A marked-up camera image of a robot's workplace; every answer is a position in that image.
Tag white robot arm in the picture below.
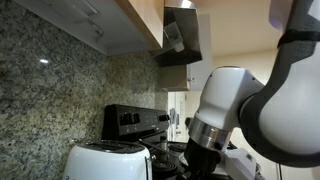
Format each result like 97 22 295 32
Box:
184 0 320 179

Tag white two-slot toaster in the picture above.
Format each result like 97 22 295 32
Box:
62 140 153 180

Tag stainless range hood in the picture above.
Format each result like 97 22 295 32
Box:
148 0 214 92

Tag black electric stove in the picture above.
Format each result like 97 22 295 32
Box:
102 104 191 180

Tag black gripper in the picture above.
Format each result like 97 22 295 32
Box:
184 139 221 174

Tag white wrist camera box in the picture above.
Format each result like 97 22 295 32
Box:
213 148 264 180

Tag wooden upper cabinets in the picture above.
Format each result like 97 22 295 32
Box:
14 0 164 56

